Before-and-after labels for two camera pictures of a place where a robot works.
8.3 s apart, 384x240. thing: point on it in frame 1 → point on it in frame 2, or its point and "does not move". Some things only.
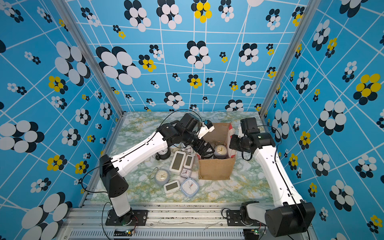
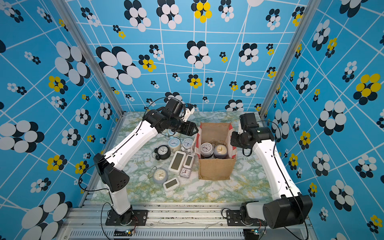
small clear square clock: [186, 173] does not move
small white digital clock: [188, 161] does not move
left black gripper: [202, 142] → [189, 129]
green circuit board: [124, 232] does not move
